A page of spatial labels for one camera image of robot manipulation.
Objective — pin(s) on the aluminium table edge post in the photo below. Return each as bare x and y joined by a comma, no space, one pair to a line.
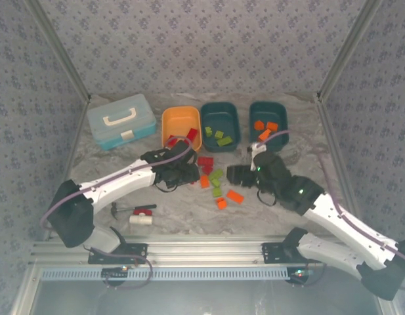
78,134
330,134

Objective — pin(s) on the aluminium frame rail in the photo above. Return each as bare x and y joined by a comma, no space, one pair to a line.
202,251

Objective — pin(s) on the green long lego brick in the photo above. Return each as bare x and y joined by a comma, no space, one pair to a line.
216,174
224,141

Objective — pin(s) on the aluminium frame post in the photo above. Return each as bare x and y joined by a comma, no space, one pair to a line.
347,49
60,49

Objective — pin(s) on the white case latch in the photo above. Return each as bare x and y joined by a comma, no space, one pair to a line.
127,135

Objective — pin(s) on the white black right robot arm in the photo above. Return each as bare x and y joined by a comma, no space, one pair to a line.
336,220

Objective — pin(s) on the controller board with light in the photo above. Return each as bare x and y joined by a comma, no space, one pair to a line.
299,273
115,273

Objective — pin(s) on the green square lego brick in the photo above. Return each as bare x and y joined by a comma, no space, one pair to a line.
215,183

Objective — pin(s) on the orange long lego brick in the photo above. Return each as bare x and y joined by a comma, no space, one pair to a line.
235,196

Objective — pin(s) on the red long lego brick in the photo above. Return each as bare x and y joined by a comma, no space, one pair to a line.
205,161

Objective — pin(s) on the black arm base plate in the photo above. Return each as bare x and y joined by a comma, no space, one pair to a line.
271,251
136,253

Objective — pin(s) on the light blue storage case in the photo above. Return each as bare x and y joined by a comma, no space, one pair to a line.
120,131

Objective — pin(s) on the grey metal panel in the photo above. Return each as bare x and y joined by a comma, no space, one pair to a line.
202,298

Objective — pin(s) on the teal plastic container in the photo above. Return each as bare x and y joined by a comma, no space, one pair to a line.
269,113
221,118

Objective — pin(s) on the orange plastic container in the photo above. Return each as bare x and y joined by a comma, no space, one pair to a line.
179,121

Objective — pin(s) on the small hammer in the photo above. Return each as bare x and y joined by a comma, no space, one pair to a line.
114,208

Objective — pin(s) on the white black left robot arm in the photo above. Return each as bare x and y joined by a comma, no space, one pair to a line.
123,180

